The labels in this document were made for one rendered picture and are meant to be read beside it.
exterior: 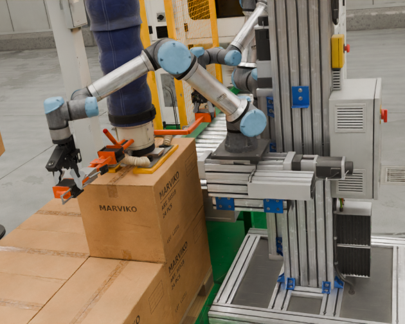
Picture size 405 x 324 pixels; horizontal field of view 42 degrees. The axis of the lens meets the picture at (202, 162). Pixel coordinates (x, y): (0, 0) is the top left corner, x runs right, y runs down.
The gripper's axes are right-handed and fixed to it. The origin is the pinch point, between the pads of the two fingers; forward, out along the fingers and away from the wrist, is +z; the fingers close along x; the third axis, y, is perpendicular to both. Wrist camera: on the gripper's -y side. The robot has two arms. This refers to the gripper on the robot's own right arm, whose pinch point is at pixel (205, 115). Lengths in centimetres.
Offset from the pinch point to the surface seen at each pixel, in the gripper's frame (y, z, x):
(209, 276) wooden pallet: 3, 98, -7
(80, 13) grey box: -85, -48, -117
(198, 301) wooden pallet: 17, 106, -9
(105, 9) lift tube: 42, -60, -24
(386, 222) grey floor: -93, 107, 89
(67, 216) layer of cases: 22, 54, -82
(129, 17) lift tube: 35, -56, -17
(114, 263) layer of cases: 62, 54, -31
